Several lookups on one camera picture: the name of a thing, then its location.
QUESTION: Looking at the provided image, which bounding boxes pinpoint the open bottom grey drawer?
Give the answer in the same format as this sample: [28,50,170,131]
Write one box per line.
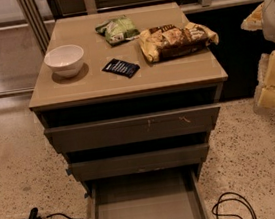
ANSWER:
[91,167,207,219]

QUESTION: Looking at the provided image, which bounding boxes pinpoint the green snack bag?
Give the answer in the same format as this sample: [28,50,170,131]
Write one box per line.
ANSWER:
[95,15,140,46]

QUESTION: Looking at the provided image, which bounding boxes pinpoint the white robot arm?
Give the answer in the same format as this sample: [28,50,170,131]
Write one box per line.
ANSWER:
[241,0,275,110]

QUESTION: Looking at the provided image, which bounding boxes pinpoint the grey drawer cabinet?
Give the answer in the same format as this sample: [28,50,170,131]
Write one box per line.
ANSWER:
[29,13,228,216]

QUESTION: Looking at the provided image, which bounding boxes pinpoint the middle grey drawer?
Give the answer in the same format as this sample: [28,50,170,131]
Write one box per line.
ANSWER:
[68,144,209,181]

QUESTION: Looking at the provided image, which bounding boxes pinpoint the yellow brown chip bag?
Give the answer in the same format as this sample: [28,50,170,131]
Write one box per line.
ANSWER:
[138,22,219,63]

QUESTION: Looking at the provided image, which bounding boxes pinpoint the dark blue rxbar wrapper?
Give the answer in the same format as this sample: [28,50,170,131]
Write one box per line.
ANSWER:
[102,58,140,78]

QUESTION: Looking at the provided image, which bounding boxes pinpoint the white ceramic bowl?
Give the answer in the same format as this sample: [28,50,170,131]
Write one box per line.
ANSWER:
[44,44,84,78]

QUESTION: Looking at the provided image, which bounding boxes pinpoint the top grey drawer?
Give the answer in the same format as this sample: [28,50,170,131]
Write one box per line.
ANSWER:
[45,104,220,153]

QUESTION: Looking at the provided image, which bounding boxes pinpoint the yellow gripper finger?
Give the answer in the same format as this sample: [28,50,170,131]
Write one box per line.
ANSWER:
[241,4,263,31]
[255,50,275,109]

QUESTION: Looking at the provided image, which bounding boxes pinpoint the black cable loop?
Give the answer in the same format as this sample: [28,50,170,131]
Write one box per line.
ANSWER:
[209,188,258,219]

